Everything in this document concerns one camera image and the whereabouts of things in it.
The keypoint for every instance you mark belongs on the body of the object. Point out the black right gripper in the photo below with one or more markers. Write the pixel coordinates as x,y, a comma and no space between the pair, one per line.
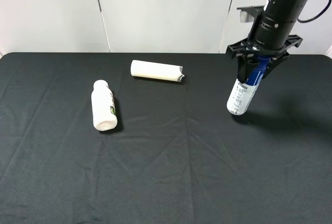
245,52

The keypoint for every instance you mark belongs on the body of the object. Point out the blue and white bottle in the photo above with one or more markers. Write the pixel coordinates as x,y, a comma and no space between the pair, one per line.
242,93

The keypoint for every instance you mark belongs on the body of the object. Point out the white paper roll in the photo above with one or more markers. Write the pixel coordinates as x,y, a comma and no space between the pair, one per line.
159,71

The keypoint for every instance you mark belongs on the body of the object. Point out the black tablecloth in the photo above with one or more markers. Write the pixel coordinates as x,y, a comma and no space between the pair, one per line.
176,155

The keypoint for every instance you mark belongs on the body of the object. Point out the white bottle with green label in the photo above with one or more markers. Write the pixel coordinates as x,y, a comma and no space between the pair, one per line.
103,107

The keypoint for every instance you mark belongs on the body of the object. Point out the grey bracket on right arm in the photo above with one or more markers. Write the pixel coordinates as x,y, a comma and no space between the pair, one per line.
250,13

